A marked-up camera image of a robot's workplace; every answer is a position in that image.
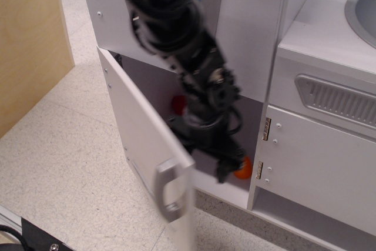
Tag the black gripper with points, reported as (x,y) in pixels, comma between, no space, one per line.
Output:
(214,139)

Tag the grey fridge door handle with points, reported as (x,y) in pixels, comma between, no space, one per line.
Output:
(170,200)

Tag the white low fridge door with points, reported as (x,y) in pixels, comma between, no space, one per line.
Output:
(147,142)

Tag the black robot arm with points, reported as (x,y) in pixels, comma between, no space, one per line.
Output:
(175,31)

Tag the white toy fridge cabinet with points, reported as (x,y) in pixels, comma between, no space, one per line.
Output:
(246,32)

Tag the orange toy fruit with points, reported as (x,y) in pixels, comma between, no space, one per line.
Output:
(245,171)

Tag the lower brass oven hinge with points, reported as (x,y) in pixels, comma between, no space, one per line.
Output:
(259,170)

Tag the brass oven hinge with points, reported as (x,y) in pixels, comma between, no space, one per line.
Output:
(266,129)
(259,170)

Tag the upper brass oven hinge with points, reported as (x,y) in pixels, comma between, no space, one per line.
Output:
(266,129)

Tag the red toy bell pepper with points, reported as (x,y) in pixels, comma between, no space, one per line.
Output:
(178,104)

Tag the white toy oven cabinet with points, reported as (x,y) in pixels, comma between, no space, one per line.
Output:
(318,177)

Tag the grey vent panel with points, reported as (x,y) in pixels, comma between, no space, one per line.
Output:
(337,100)

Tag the grey sink basin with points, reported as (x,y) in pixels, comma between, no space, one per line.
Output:
(360,15)

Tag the light plywood panel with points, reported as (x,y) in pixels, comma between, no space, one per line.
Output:
(35,55)

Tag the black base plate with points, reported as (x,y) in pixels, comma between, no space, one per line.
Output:
(39,239)

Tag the aluminium rail bottom left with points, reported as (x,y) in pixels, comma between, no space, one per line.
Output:
(10,219)

